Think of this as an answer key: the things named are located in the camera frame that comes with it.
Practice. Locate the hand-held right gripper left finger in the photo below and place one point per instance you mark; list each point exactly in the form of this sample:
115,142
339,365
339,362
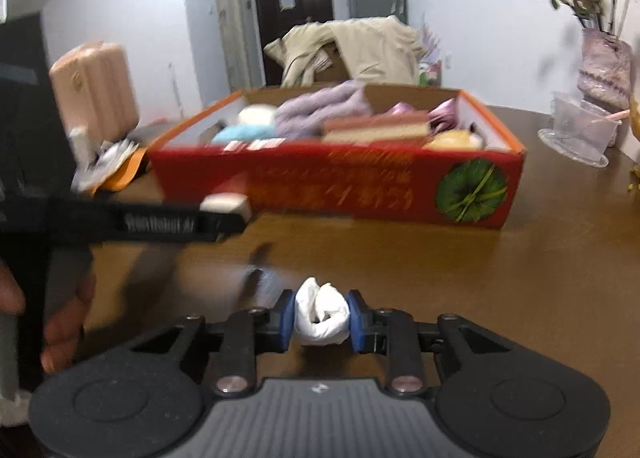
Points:
285,318

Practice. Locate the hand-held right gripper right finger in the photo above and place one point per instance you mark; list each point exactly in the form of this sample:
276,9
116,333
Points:
356,320

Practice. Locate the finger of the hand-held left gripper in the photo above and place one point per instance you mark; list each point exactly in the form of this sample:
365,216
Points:
225,208

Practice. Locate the white tissue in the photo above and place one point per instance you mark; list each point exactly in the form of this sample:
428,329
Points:
320,313

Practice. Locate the light blue plush toy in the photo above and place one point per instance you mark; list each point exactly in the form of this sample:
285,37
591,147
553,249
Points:
245,133

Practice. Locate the red cardboard box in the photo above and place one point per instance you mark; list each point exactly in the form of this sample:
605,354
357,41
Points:
350,188

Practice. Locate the lavender knitted towel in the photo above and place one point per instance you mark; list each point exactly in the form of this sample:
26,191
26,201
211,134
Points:
320,108

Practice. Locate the pink ice cream sandwich plush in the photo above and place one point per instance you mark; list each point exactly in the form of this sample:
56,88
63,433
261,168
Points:
375,131

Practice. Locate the yellow plush toy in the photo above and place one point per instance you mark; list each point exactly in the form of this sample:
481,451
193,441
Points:
455,140

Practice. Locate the purple satin cloth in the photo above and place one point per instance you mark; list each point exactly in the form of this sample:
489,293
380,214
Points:
445,116

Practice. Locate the person's left hand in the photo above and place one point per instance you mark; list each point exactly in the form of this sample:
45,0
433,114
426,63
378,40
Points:
65,328

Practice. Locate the orange bag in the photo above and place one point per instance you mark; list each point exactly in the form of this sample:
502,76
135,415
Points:
127,171

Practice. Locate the white plastic bag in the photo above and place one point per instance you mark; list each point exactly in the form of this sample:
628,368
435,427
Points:
97,166

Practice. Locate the pink suitcase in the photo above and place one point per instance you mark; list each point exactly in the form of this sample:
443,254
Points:
95,88

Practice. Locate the brown cardboard box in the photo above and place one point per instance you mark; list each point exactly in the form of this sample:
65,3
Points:
332,68

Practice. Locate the white interior door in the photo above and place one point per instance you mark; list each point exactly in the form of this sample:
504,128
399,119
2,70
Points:
230,28

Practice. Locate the dark entrance door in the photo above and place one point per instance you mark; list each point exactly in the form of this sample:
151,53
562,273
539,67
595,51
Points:
295,23

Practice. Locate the beige coat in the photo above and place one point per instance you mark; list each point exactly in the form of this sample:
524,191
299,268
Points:
370,48

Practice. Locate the shelf with bottles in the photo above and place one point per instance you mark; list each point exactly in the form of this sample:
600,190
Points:
431,73

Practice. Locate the clear plastic bowl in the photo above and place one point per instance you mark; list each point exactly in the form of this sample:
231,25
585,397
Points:
575,133

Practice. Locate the scattered yellow bits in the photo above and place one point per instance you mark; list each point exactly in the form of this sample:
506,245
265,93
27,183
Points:
634,183

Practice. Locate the pink spoon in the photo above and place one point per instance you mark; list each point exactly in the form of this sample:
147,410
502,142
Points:
612,115

